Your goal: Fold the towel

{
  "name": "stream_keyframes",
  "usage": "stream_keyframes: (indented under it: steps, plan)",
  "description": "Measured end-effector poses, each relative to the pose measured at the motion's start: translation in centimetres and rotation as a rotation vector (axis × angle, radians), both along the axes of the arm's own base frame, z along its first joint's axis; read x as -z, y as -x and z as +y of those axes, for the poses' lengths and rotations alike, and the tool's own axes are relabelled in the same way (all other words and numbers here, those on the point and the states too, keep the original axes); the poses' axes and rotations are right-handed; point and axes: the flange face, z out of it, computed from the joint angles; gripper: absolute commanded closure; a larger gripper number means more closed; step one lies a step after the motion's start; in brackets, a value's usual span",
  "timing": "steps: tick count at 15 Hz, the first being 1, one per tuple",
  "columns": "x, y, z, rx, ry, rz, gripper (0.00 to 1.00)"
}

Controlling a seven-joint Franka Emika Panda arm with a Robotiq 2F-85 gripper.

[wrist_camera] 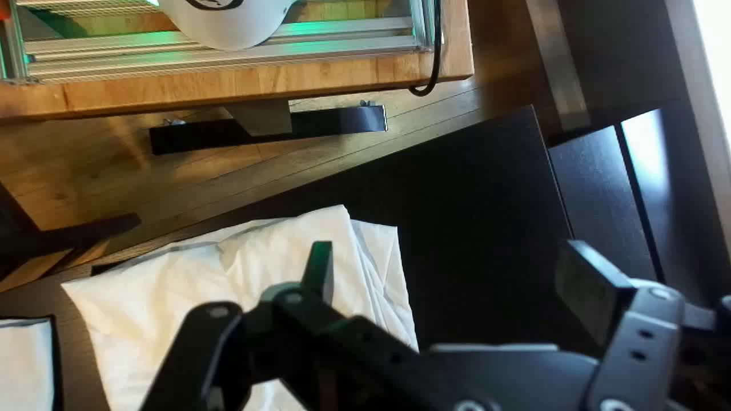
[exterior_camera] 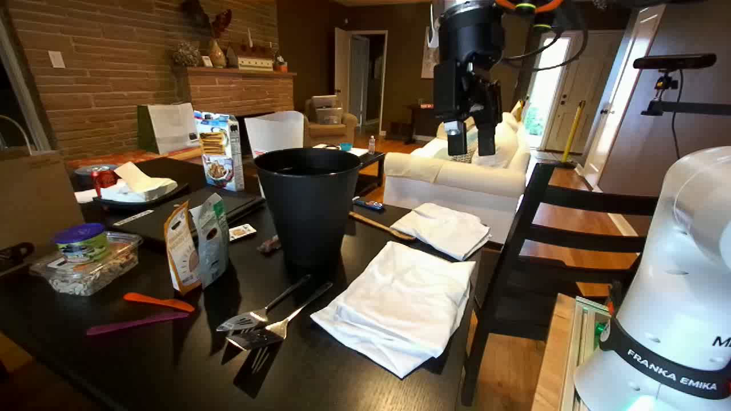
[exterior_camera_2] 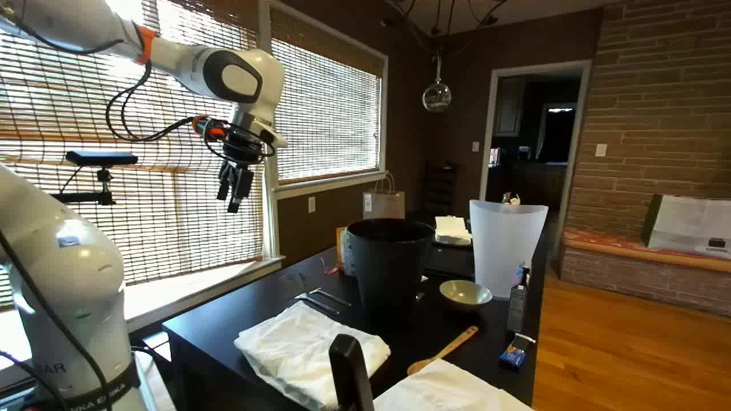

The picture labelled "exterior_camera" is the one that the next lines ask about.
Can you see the white stacked napkins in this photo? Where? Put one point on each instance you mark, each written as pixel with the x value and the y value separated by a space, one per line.
pixel 134 185

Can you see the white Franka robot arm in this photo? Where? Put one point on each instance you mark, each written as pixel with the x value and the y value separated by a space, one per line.
pixel 668 348

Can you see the orange silicone spatula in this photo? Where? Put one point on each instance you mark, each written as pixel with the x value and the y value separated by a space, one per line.
pixel 176 305

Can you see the cereal box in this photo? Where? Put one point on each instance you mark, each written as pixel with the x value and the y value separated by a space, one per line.
pixel 221 148

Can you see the grey green snack pouch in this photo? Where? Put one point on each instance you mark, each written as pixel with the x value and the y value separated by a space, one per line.
pixel 213 237

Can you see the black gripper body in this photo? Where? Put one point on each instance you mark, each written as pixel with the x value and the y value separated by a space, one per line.
pixel 470 43

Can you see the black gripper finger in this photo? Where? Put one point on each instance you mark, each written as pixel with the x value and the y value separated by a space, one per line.
pixel 455 138
pixel 484 132

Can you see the clear plastic food container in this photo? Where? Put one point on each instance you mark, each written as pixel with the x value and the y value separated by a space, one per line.
pixel 87 259

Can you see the white paper bag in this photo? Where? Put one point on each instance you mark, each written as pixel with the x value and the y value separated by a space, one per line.
pixel 173 125

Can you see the white towel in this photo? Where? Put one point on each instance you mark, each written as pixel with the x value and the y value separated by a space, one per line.
pixel 402 308
pixel 443 229

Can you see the wooden spoon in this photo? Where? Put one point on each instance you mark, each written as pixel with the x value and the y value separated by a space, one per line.
pixel 382 226

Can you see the white brown snack pouch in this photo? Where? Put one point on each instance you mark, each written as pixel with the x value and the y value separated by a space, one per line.
pixel 182 252

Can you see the white couch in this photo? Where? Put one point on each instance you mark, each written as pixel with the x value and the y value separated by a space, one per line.
pixel 484 185

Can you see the metal spatula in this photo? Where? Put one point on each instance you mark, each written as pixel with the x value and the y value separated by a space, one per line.
pixel 258 315

